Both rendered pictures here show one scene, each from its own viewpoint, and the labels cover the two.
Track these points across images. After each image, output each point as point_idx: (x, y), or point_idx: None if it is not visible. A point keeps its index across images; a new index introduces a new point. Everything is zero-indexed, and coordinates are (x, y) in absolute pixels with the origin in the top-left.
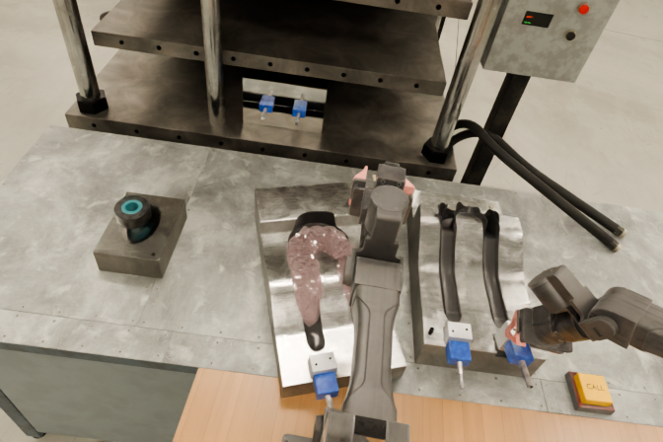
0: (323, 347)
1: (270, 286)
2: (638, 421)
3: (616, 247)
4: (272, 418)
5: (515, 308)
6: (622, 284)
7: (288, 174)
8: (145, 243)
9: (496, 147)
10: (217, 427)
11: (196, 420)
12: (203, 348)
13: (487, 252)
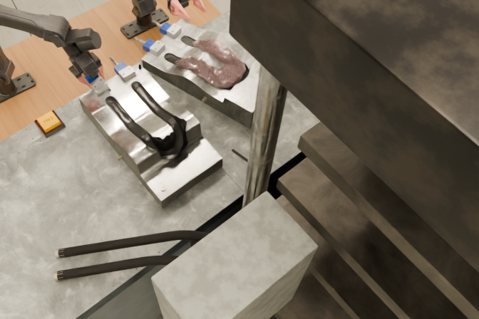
0: (181, 40)
1: (223, 33)
2: (19, 131)
3: (59, 248)
4: (178, 21)
5: (107, 114)
6: (46, 223)
7: (306, 124)
8: None
9: (192, 231)
10: (193, 6)
11: (202, 2)
12: (228, 19)
13: (140, 132)
